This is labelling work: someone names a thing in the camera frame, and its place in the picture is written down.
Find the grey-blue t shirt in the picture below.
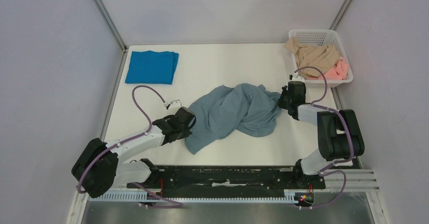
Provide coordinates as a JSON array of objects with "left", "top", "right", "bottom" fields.
[{"left": 185, "top": 83, "right": 281, "bottom": 155}]

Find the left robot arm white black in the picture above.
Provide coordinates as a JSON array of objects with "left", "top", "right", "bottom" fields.
[{"left": 71, "top": 107, "right": 196, "bottom": 198}]

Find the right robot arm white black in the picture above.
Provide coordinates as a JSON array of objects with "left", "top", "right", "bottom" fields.
[{"left": 277, "top": 81, "right": 365, "bottom": 188}]

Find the beige t shirt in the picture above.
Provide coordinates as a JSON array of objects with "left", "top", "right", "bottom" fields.
[{"left": 284, "top": 37, "right": 340, "bottom": 78}]

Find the pink t shirt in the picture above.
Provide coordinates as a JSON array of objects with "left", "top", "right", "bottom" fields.
[{"left": 324, "top": 57, "right": 350, "bottom": 80}]

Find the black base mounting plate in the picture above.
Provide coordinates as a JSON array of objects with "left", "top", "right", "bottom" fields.
[{"left": 140, "top": 165, "right": 326, "bottom": 198}]

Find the white plastic laundry basket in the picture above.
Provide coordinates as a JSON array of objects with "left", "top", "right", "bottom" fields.
[{"left": 284, "top": 29, "right": 354, "bottom": 87}]

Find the folded bright blue t shirt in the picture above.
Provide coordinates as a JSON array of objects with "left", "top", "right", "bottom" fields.
[{"left": 125, "top": 51, "right": 179, "bottom": 85}]

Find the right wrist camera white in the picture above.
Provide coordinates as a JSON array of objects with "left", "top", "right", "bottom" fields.
[{"left": 289, "top": 73, "right": 305, "bottom": 82}]

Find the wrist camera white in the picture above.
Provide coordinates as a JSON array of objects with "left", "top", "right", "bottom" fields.
[
  {"left": 164, "top": 100, "right": 182, "bottom": 110},
  {"left": 289, "top": 73, "right": 305, "bottom": 82}
]

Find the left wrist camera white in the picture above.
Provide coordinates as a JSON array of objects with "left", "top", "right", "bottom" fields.
[{"left": 164, "top": 100, "right": 182, "bottom": 110}]

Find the white cable duct strip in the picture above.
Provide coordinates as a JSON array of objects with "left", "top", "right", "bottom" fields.
[{"left": 89, "top": 191, "right": 298, "bottom": 204}]

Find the right aluminium frame post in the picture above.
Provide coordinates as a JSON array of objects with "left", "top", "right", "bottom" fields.
[{"left": 329, "top": 0, "right": 353, "bottom": 30}]

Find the aluminium frame post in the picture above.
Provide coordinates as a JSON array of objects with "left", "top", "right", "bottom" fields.
[
  {"left": 93, "top": 0, "right": 127, "bottom": 53},
  {"left": 329, "top": 0, "right": 353, "bottom": 30}
]

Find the left aluminium frame post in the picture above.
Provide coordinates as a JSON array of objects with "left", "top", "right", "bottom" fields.
[{"left": 93, "top": 0, "right": 127, "bottom": 53}]

